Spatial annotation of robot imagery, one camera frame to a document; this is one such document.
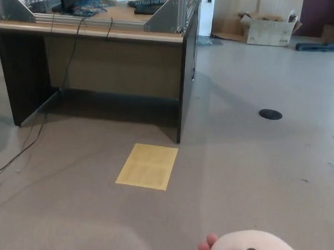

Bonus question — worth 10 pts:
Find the person's bare hand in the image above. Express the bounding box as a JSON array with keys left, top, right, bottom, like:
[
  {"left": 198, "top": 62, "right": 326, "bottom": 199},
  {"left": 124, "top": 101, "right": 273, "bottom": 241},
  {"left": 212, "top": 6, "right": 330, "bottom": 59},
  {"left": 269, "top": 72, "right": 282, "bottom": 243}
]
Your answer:
[{"left": 191, "top": 232, "right": 220, "bottom": 250}]

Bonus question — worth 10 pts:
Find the pink plush dumpling toy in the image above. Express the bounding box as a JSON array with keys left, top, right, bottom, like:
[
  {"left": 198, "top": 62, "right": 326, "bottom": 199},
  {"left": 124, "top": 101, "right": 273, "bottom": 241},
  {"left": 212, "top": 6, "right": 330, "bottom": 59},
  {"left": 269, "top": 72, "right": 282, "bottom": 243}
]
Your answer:
[{"left": 209, "top": 228, "right": 304, "bottom": 250}]

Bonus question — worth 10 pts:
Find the yellow floor sheet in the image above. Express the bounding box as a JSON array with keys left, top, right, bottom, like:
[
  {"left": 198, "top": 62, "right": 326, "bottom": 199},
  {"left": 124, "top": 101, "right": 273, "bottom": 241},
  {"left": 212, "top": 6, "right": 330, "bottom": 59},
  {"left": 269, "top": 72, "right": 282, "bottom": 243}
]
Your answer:
[{"left": 114, "top": 142, "right": 179, "bottom": 191}]

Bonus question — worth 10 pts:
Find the black round floor cover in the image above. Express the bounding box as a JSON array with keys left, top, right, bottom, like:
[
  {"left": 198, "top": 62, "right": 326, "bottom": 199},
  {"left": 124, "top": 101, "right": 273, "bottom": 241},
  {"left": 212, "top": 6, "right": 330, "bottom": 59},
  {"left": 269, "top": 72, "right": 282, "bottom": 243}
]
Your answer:
[{"left": 258, "top": 108, "right": 283, "bottom": 120}]

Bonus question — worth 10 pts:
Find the wooden desk with black sides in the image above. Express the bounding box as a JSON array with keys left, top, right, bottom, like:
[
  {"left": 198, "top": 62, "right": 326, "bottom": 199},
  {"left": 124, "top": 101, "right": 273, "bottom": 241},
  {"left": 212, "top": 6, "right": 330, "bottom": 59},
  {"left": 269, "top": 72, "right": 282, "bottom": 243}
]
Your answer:
[{"left": 0, "top": 0, "right": 203, "bottom": 145}]

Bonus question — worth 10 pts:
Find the clear plastic bag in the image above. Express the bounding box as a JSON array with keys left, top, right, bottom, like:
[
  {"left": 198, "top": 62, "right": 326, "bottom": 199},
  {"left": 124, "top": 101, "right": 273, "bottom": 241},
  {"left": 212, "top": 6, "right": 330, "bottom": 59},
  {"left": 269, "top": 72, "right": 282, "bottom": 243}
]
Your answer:
[{"left": 198, "top": 36, "right": 224, "bottom": 47}]

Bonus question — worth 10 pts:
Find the flat cardboard piece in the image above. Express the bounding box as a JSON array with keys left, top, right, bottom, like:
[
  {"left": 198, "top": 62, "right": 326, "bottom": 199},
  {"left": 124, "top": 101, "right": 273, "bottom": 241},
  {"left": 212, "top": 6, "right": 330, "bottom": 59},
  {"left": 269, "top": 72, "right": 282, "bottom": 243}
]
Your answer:
[{"left": 212, "top": 13, "right": 250, "bottom": 42}]

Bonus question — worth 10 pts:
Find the open cardboard box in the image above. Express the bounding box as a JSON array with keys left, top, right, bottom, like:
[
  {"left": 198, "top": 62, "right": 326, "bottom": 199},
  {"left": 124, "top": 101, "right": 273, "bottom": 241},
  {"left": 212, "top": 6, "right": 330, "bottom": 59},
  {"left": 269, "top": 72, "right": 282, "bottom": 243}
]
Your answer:
[{"left": 237, "top": 7, "right": 304, "bottom": 48}]

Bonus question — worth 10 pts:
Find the black foam tray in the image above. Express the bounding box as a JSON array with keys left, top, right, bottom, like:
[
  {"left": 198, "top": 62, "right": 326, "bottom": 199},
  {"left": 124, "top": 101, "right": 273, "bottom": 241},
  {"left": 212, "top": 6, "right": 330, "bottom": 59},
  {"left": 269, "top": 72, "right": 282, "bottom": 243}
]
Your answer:
[{"left": 295, "top": 40, "right": 334, "bottom": 53}]

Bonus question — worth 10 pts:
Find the black flat pad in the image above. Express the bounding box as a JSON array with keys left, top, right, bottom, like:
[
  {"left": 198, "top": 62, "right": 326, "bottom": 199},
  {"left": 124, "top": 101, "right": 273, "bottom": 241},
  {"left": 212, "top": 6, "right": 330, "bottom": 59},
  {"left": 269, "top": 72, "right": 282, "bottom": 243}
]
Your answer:
[{"left": 134, "top": 3, "right": 162, "bottom": 15}]

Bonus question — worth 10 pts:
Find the black keyboard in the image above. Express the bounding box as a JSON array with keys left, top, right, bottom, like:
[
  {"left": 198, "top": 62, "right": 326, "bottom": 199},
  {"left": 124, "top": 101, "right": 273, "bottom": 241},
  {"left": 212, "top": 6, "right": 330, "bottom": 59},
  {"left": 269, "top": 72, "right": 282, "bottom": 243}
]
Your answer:
[{"left": 127, "top": 0, "right": 167, "bottom": 9}]

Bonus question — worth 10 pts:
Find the thin black hanging cable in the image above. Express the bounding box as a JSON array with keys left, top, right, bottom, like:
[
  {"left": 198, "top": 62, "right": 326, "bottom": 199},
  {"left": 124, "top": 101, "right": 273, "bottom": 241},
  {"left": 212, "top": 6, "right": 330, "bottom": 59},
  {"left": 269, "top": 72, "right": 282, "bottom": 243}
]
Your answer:
[{"left": 190, "top": 9, "right": 200, "bottom": 80}]

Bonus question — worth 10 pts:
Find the aluminium extrusion frame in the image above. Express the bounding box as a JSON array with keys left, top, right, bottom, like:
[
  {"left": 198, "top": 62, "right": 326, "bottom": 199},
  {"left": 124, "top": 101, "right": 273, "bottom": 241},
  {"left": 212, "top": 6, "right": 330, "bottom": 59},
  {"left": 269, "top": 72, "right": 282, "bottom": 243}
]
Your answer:
[{"left": 0, "top": 0, "right": 202, "bottom": 35}]

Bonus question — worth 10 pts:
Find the long black power cable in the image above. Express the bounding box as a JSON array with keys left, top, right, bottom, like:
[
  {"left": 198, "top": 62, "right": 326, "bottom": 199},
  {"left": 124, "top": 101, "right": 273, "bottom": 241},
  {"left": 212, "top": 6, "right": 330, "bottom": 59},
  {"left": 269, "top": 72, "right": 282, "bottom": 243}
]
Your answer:
[{"left": 0, "top": 12, "right": 88, "bottom": 183}]

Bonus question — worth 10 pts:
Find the blue cable bundle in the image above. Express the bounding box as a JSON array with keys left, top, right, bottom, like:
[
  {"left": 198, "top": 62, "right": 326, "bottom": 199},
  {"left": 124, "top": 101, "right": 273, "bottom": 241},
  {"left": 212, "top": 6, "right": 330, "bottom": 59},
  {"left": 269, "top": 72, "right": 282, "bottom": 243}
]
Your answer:
[{"left": 73, "top": 0, "right": 109, "bottom": 18}]

